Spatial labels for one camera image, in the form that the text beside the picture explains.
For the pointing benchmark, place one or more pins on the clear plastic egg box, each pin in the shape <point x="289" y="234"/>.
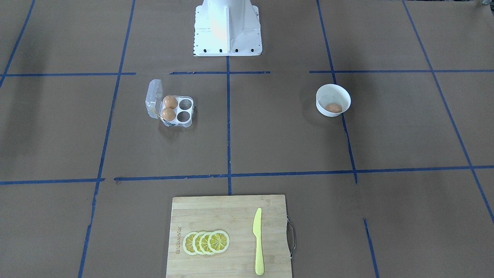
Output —
<point x="154" y="105"/>

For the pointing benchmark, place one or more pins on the brown egg from bowl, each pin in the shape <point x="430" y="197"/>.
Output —
<point x="333" y="108"/>

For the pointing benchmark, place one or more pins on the brown egg front slot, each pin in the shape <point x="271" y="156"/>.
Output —
<point x="168" y="114"/>

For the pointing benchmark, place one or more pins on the brown egg slot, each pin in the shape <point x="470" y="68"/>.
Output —
<point x="170" y="101"/>
<point x="168" y="114"/>

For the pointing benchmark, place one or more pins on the brown egg rear slot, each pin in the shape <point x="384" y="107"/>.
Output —
<point x="170" y="101"/>

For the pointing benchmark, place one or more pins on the bamboo cutting board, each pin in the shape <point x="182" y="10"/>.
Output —
<point x="234" y="215"/>

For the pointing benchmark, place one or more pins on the white bowl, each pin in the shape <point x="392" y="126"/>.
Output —
<point x="332" y="93"/>

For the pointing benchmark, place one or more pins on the lemon slice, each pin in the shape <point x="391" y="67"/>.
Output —
<point x="189" y="243"/>
<point x="196" y="243"/>
<point x="218" y="241"/>
<point x="204" y="243"/>

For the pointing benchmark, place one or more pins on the yellow plastic knife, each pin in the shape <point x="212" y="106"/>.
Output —
<point x="257" y="231"/>

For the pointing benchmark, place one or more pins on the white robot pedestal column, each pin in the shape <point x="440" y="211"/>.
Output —
<point x="227" y="28"/>

